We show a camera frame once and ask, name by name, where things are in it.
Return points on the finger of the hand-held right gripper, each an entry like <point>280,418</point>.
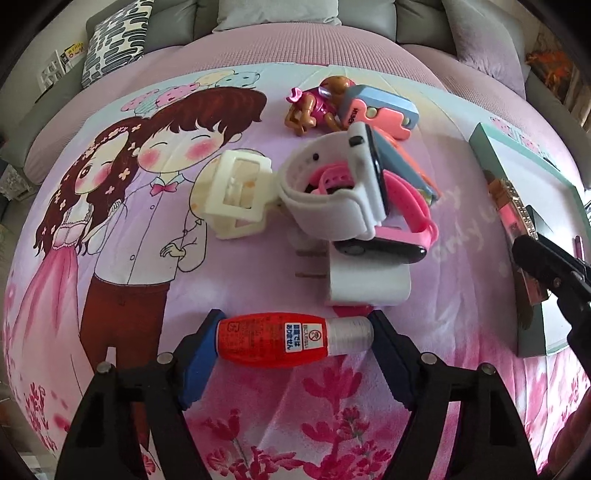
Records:
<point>549,265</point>

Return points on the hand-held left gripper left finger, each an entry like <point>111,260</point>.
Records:
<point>198,364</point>

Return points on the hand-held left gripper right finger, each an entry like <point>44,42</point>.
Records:
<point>392,364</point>

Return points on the red liquid bottle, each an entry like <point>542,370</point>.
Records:
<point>258,341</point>

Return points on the green box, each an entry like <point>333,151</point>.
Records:
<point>531,184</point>

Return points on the white hair claw clip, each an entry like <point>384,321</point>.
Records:
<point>217,203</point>

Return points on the blue and orange toy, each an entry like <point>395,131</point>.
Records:
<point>406,161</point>

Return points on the pink rhinestone hair clip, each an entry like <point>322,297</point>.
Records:
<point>510,217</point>

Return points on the printed blanket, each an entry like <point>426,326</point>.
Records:
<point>138,323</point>

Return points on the pink smartwatch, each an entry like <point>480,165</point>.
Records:
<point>411,212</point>

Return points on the orange printed object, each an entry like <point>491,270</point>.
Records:
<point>551,69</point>

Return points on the blue and pink toy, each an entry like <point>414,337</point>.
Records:
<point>388,104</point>

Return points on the grey purple cushion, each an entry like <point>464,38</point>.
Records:
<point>489,41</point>

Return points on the brown toy dog pink outfit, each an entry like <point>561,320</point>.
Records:
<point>318,104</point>

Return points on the grey sofa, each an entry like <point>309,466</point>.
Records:
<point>415,23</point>

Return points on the pink bed cover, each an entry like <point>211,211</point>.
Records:
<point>277,41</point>

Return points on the stack of books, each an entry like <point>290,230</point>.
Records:
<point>60,62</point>

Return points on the black and white patterned pillow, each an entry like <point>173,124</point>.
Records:
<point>115,41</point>

